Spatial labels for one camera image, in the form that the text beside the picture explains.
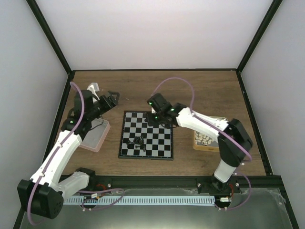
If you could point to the light blue cable duct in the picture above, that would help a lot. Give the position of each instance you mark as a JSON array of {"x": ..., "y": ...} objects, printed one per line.
[{"x": 144, "y": 201}]

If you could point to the pile of black chess pieces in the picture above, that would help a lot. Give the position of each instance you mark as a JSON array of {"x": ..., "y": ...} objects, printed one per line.
[{"x": 138, "y": 142}]

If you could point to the black and white chessboard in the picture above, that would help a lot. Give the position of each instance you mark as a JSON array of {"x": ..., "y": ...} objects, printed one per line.
[{"x": 158, "y": 138}]

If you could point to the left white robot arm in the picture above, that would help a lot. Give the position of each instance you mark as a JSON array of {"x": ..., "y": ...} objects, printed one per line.
[{"x": 44, "y": 194}]

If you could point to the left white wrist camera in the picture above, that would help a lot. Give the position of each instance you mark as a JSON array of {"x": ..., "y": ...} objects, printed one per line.
[{"x": 94, "y": 88}]

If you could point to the pink plastic tray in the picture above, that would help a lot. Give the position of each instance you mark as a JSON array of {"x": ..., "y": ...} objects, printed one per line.
[{"x": 96, "y": 136}]

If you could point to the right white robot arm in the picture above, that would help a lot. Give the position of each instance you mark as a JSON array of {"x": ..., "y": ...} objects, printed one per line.
[{"x": 232, "y": 138}]

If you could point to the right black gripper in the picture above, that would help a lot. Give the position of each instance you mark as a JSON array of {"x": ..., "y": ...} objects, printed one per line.
[{"x": 150, "y": 121}]

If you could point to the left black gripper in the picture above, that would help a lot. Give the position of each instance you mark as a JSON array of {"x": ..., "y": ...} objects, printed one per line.
[{"x": 111, "y": 99}]

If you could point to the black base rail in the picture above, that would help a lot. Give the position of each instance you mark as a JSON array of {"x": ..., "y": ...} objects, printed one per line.
[{"x": 204, "y": 184}]

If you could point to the pile of white chess pieces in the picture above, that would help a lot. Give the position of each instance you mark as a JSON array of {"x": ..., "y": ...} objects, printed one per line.
[{"x": 202, "y": 139}]

